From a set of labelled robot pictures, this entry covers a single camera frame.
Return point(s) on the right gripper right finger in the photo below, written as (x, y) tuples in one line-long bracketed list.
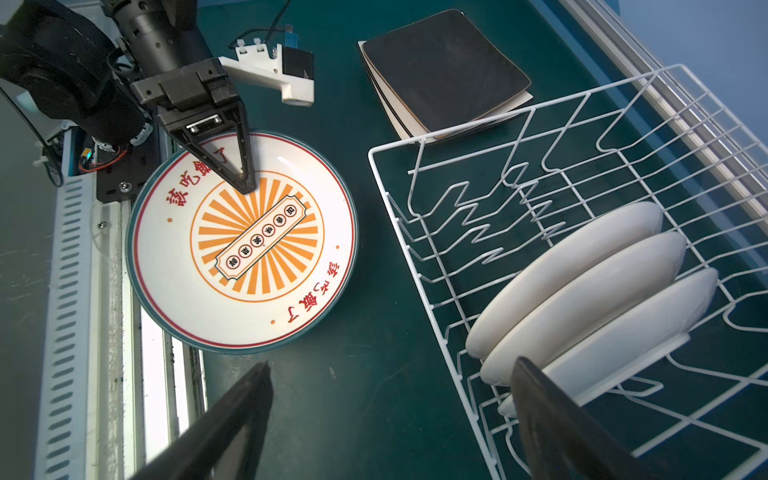
[(560, 440)]

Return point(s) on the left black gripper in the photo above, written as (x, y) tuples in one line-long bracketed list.
[(195, 99)]

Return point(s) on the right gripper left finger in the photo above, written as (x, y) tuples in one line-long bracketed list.
[(227, 441)]

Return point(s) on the white round plate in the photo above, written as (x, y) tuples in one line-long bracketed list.
[(541, 330), (241, 273), (568, 259), (634, 340)]

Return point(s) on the black square plate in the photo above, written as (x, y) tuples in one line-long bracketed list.
[(445, 70)]

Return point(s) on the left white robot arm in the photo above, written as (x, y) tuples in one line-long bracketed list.
[(62, 59)]

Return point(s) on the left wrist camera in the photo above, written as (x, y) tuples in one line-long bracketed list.
[(284, 67)]

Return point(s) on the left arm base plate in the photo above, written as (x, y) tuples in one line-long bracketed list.
[(124, 180)]

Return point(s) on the white wire dish rack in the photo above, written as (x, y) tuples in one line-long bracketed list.
[(471, 213)]

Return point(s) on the aluminium frame rail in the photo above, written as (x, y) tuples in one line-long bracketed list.
[(718, 137)]

